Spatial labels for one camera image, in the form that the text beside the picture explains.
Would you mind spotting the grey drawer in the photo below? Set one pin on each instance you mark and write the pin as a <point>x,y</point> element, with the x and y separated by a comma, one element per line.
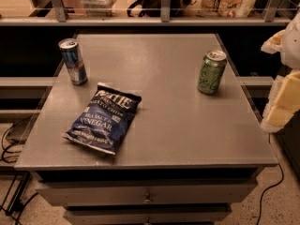
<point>149,192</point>
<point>148,215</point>

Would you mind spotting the green soda can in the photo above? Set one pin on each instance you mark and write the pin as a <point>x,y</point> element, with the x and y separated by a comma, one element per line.
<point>213,66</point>

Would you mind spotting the blue silver redbull can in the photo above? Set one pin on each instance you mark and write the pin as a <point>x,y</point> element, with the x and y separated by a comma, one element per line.
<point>72,56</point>

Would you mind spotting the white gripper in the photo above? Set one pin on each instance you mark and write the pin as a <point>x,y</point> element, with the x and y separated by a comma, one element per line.
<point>292,49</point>

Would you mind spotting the metal railing shelf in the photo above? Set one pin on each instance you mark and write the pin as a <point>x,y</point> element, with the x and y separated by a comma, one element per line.
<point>71,12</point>

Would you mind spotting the printed snack bag background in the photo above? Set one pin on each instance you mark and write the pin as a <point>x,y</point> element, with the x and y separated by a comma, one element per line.
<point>226,8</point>

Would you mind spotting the blue kettle chips bag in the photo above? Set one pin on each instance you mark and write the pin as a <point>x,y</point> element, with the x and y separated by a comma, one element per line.
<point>104,122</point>

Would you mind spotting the upper grey drawer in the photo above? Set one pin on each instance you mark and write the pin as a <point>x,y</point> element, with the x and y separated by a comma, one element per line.
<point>149,192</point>

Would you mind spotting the lower grey drawer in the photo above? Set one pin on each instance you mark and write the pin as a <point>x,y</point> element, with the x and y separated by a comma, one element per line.
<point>148,215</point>

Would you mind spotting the black bag background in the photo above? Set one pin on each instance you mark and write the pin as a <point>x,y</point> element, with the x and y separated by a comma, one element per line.
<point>154,8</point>

